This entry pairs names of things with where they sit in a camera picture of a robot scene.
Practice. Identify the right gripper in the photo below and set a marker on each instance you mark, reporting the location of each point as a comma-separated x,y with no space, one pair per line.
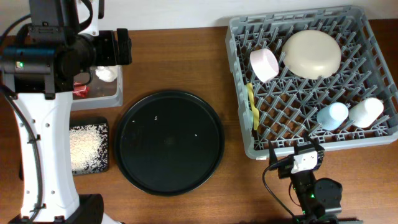
287,169

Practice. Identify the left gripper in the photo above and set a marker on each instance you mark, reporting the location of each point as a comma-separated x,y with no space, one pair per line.
112,55

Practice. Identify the white tissue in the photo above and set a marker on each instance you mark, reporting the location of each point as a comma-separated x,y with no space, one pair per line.
107,74

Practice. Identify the light blue cup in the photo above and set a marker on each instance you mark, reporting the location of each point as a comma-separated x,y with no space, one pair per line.
332,116

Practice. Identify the yellow plastic knife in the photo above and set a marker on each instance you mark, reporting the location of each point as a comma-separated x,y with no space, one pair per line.
255,111

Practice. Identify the red snack wrapper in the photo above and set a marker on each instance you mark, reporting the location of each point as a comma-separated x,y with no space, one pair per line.
80,90

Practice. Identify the white cup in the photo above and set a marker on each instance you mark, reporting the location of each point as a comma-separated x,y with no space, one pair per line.
366,112

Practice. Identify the pink bowl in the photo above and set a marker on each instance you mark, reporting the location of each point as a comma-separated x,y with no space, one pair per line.
264,64

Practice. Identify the cream plate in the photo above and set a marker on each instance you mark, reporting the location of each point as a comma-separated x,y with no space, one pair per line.
312,54

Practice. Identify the mint green plastic knife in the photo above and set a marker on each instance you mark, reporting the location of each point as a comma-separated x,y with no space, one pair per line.
250,118

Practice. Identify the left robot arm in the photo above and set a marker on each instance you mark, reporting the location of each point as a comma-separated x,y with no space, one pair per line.
55,42

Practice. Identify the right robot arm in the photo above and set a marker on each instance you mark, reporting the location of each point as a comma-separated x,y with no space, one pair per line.
319,199

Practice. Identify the grey dishwasher rack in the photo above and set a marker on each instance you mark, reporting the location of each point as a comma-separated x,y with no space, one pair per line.
288,104

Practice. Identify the clear plastic bin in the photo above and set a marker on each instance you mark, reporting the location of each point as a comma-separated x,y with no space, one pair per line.
102,94

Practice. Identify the black rectangular tray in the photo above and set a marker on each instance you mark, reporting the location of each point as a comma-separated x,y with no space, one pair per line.
90,146

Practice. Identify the pile of rice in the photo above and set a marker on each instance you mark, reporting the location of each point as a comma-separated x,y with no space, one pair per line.
87,147

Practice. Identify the round black tray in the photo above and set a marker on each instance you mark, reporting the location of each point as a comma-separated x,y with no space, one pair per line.
169,143

